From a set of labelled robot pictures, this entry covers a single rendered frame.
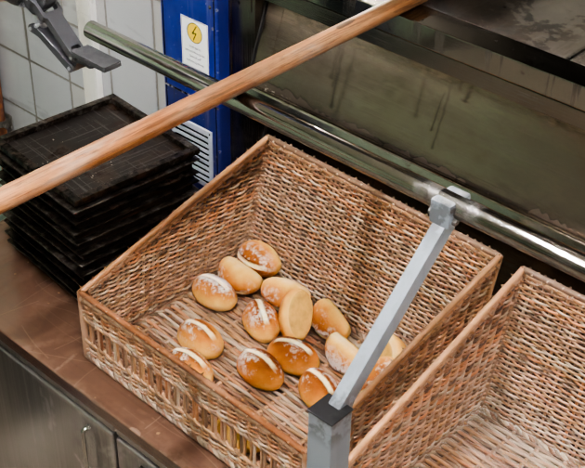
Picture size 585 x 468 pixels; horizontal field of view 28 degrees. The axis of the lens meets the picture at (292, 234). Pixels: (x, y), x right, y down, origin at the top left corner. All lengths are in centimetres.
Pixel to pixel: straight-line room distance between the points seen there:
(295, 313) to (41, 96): 102
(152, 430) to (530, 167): 76
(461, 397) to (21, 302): 87
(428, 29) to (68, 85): 110
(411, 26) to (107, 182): 63
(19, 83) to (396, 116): 120
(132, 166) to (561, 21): 81
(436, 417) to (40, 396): 77
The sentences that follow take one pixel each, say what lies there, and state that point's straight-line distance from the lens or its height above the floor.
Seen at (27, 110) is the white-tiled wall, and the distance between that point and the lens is 295.
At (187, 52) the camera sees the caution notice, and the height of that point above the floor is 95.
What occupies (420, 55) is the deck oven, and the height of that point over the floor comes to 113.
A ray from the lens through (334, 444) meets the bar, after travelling 150.
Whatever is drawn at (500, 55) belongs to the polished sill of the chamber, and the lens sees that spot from 184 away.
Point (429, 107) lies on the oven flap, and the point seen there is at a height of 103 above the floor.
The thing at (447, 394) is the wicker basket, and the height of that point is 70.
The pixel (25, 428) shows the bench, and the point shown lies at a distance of 238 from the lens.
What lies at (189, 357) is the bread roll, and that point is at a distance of 203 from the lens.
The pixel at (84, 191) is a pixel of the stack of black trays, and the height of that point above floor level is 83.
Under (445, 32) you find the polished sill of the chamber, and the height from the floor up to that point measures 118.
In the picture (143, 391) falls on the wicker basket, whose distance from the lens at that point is 203.
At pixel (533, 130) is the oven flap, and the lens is 187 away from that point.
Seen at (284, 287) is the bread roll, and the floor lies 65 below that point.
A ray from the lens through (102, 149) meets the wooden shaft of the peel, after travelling 152.
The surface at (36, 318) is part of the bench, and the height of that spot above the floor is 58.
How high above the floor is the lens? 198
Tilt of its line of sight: 35 degrees down
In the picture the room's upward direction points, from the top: 1 degrees clockwise
